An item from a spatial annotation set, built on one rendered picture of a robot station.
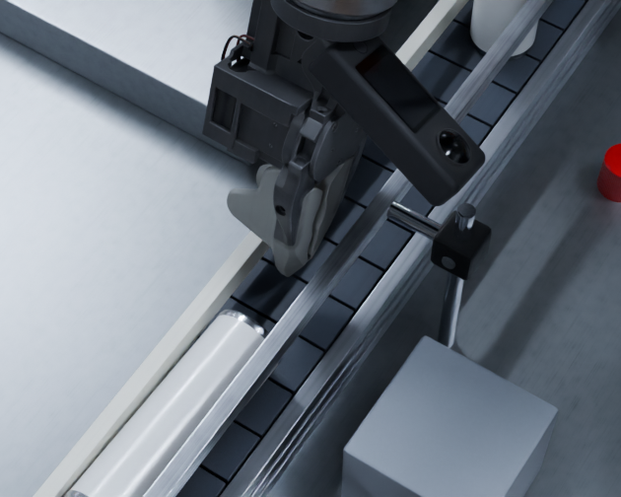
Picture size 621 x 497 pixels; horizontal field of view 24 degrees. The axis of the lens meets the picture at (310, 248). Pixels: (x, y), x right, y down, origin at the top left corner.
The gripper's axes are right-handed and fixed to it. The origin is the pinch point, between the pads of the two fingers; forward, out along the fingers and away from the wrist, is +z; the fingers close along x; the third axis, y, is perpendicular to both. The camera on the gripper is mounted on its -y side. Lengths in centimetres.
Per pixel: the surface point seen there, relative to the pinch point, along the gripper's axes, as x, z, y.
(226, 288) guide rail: 3.1, 2.5, 3.5
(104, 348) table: 5.0, 11.9, 11.1
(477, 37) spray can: -25.7, -6.2, 1.1
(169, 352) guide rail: 9.0, 4.3, 3.7
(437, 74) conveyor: -22.7, -3.6, 2.3
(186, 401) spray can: 12.3, 3.7, 0.0
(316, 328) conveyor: -0.1, 4.7, -2.3
